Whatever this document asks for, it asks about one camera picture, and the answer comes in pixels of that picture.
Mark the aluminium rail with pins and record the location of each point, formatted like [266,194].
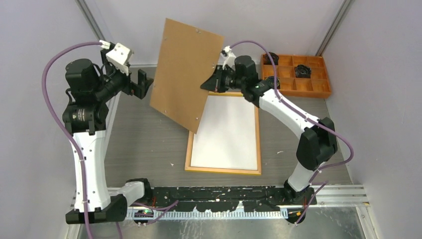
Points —
[112,105]
[328,196]

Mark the building and sky photo print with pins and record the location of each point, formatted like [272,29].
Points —
[227,132]

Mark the aluminium front rail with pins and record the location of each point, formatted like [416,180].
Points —
[328,196]

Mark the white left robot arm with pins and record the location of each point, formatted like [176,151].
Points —
[90,88]

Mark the brown fibreboard backing board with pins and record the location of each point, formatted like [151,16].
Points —
[187,58]

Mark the orange compartment tray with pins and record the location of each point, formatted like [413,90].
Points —
[297,75]

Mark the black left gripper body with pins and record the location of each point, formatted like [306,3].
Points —
[115,80]

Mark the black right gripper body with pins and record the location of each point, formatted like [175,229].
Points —
[230,80]

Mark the aluminium left side rail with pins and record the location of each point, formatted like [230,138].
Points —
[112,105]

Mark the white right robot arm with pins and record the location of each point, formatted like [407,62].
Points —
[317,143]

